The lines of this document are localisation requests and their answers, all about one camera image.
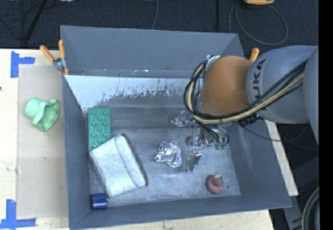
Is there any small blue cup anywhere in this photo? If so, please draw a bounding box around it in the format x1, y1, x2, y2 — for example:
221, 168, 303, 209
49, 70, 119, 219
90, 193, 108, 210

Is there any dark green flat block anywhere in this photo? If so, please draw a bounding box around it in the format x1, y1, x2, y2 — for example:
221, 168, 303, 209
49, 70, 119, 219
87, 107, 113, 151

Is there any pale green cup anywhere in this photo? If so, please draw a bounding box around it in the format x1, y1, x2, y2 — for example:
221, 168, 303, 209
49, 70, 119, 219
24, 97, 60, 132

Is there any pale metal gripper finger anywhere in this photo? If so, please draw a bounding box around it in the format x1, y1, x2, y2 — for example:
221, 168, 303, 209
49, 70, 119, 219
171, 110, 195, 128
186, 146, 203, 172

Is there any grey metal bin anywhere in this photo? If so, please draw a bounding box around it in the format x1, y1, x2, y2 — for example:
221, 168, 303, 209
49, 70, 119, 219
59, 25, 292, 230

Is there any white cushion with brown edge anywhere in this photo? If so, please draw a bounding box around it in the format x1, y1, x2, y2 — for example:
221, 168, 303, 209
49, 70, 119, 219
88, 133, 149, 199

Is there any pale brown cardboard board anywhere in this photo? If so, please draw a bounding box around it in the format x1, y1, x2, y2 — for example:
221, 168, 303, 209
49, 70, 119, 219
16, 64, 70, 221

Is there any crumpled silver foil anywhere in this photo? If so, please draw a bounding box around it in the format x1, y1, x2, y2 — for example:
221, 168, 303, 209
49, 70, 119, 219
153, 140, 183, 169

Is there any red round toy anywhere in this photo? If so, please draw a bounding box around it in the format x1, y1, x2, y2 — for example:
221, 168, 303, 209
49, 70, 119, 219
206, 174, 225, 195

